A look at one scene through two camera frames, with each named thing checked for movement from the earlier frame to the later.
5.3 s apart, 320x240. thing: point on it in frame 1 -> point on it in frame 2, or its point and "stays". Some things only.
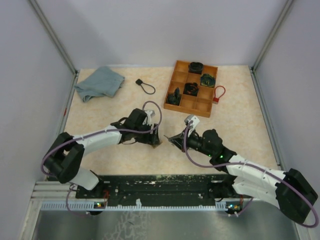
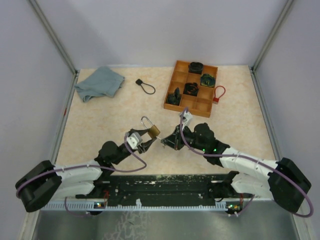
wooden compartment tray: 191,88 stays
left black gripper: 150,139 -> 145,146
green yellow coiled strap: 207,80 stays
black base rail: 159,188 stays
